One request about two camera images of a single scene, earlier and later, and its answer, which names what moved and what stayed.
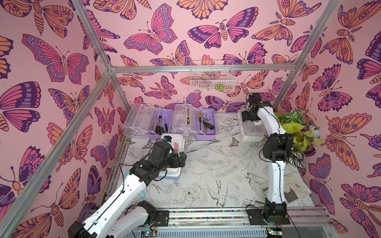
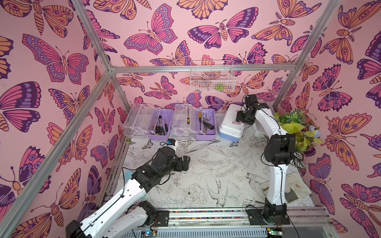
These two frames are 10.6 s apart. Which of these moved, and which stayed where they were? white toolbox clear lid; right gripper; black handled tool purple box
Moved: white toolbox clear lid
Stayed: right gripper; black handled tool purple box
